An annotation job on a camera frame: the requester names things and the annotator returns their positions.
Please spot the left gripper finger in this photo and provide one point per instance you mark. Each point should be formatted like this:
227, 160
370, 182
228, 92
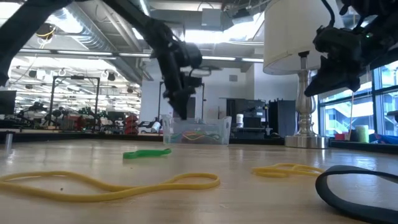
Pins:
188, 101
176, 104

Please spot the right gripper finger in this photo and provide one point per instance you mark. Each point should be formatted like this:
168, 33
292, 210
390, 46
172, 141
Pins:
323, 63
334, 79

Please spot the wide black rubber band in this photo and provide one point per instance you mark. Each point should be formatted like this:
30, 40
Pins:
321, 189

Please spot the long yellow rubber band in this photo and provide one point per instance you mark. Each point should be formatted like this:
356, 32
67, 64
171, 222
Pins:
93, 198

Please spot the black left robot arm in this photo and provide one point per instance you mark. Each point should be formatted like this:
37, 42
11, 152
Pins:
18, 32

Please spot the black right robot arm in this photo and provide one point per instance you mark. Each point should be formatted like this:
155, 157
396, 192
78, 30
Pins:
382, 18

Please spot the clear plastic bin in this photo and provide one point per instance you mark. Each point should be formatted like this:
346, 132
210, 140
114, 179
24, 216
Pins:
199, 124

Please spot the white paper roll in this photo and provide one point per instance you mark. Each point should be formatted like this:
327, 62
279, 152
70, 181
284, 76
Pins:
155, 126

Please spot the red stacked bins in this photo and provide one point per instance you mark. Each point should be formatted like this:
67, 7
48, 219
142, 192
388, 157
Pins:
132, 124

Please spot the white shade silver table lamp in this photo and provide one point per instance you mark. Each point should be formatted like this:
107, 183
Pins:
280, 37

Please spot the white ceiling box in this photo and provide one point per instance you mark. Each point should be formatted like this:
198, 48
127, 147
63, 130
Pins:
211, 17

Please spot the white canister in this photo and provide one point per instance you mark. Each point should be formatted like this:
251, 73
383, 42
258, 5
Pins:
239, 120

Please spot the red box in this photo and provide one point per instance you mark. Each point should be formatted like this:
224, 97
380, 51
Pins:
340, 136

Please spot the long ceiling light strip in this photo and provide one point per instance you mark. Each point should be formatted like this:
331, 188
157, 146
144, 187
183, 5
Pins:
236, 58
84, 53

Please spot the dark grey cabinet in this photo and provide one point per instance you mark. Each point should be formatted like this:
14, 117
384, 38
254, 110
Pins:
245, 109

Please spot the yellow-green cup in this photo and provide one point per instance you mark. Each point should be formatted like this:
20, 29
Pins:
361, 133

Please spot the black cabinet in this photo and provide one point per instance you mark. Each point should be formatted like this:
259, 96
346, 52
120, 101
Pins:
281, 118

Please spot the blue item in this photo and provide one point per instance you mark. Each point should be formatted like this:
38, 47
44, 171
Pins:
385, 138

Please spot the black monitor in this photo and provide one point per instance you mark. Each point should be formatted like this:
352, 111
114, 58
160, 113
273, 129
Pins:
7, 102

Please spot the black metal gantry frame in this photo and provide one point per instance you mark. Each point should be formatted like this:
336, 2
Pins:
160, 99
74, 77

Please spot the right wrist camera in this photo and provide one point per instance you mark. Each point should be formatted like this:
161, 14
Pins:
321, 39

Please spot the wall air vent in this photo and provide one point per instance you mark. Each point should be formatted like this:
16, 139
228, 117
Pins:
233, 77

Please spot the black aluminium table frame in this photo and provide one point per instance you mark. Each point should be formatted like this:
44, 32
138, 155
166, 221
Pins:
93, 137

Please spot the silver ceiling air duct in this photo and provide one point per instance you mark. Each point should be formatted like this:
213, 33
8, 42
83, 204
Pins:
90, 34

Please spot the silver metal post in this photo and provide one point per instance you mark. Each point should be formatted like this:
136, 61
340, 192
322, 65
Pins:
8, 141

